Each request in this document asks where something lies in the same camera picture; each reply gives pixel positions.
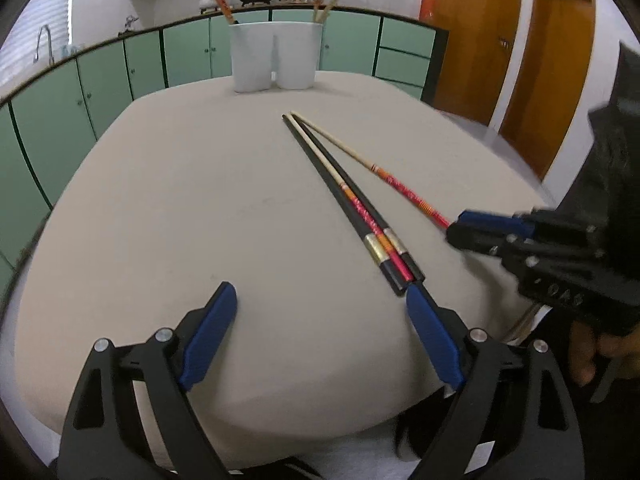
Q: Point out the green lower kitchen cabinets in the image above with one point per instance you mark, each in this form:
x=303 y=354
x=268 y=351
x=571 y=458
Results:
x=60 y=125

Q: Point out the red thermos flask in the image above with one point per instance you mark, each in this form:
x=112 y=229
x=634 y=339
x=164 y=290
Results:
x=427 y=6

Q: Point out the brown kitchen countertop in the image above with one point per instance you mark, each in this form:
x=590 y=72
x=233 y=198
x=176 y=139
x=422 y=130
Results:
x=150 y=30

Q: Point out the white two-compartment utensil holder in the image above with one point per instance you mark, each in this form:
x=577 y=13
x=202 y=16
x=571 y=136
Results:
x=260 y=55

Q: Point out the person's black trousers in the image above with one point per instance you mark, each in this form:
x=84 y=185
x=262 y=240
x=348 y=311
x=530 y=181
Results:
x=420 y=430

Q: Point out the person's right hand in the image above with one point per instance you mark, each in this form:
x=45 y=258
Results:
x=582 y=355

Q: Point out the wooden door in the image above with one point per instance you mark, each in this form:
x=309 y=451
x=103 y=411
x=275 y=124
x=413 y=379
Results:
x=475 y=45
x=550 y=70

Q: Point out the white cooking pot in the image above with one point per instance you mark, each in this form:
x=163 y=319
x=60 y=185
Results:
x=207 y=1

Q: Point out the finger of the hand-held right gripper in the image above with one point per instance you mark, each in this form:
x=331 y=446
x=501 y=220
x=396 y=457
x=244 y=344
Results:
x=475 y=242
x=492 y=222

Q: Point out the metal kitchen faucet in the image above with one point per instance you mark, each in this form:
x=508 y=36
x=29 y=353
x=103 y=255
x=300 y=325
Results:
x=44 y=40

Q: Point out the black chopstick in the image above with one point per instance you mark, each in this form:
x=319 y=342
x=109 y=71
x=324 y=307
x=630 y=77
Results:
x=330 y=185
x=349 y=185

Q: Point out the table with beige cloth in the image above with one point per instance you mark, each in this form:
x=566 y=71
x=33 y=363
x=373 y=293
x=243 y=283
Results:
x=200 y=210

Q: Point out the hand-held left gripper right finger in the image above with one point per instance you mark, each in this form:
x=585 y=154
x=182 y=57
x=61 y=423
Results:
x=432 y=335

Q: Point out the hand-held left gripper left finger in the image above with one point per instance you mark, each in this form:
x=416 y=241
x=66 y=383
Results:
x=210 y=335

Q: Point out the white window blind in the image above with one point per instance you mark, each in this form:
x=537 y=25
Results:
x=50 y=15

